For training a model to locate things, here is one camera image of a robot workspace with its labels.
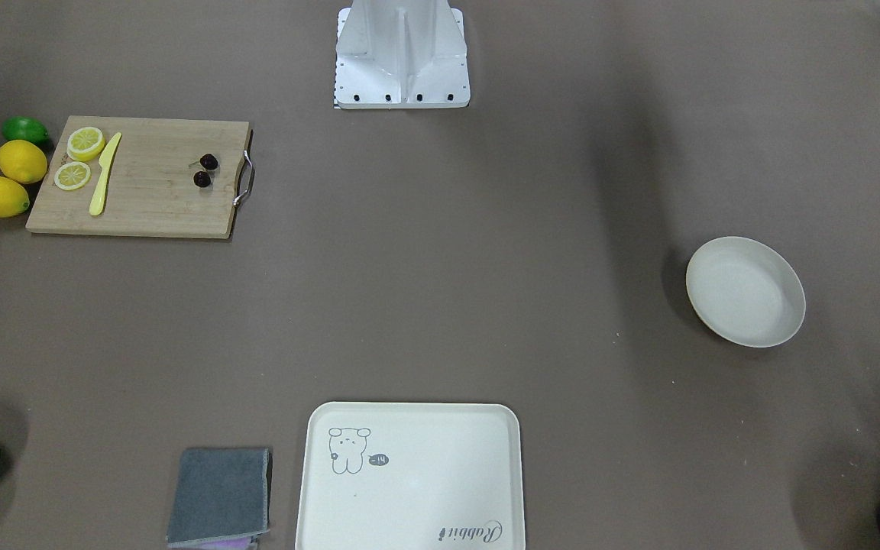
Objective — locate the wooden cutting board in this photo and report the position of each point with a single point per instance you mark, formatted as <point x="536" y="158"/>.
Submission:
<point x="150" y="190"/>

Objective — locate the beige round plate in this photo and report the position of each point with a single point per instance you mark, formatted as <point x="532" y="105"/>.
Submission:
<point x="745" y="292"/>

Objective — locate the white rabbit tray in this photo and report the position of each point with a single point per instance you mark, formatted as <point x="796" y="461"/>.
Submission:
<point x="412" y="476"/>

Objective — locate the dark red cherry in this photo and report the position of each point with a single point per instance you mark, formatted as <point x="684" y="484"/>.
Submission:
<point x="202" y="179"/>
<point x="207" y="162"/>

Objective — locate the grey folded cloth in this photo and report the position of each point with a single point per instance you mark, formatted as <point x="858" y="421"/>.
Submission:
<point x="221" y="499"/>

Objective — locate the green lime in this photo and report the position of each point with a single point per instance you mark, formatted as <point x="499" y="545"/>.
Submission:
<point x="25" y="128"/>

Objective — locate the yellow plastic knife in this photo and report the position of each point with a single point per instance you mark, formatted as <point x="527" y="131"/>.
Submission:
<point x="99" y="198"/>

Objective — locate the lemon slice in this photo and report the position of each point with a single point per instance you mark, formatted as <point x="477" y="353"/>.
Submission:
<point x="84" y="144"/>
<point x="72" y="176"/>

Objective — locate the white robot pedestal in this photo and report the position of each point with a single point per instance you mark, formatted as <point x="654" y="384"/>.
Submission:
<point x="401" y="54"/>

